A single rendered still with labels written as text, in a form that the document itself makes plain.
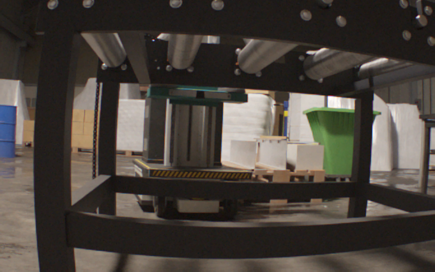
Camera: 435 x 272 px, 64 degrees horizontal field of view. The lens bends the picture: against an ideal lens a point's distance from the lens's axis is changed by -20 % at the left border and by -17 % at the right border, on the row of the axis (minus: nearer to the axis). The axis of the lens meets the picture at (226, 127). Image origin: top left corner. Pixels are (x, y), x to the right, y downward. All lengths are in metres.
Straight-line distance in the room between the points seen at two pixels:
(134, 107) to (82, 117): 1.34
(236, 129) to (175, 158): 2.30
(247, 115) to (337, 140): 1.33
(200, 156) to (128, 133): 6.97
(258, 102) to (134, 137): 5.22
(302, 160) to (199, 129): 1.03
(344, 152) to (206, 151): 1.83
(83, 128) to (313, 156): 7.04
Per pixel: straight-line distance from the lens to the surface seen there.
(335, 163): 4.32
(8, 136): 6.80
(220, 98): 2.75
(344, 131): 4.27
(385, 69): 1.74
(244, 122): 5.08
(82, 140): 9.84
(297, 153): 3.56
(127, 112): 9.85
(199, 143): 2.96
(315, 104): 5.48
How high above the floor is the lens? 0.52
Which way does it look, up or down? 2 degrees up
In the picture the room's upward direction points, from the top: 3 degrees clockwise
